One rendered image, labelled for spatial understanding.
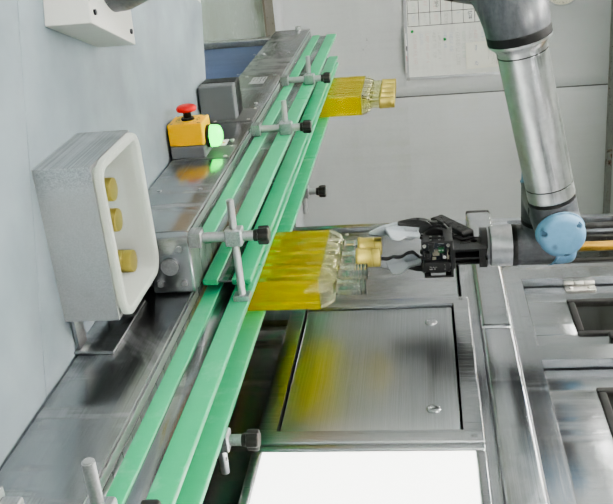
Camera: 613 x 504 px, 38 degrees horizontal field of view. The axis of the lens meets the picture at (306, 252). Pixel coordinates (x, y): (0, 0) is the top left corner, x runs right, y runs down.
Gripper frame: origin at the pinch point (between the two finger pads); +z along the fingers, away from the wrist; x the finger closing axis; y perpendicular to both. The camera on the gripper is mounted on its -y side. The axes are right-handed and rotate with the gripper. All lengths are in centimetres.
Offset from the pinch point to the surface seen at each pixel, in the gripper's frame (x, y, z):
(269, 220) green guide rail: -6.4, 0.6, 19.5
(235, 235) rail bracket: -15.9, 30.0, 19.3
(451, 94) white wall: 118, -569, -31
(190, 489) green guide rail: 3, 66, 21
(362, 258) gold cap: -0.9, 7.4, 2.2
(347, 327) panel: 12.5, 8.3, 5.9
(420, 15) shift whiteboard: 53, -567, -8
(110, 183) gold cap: -28, 39, 34
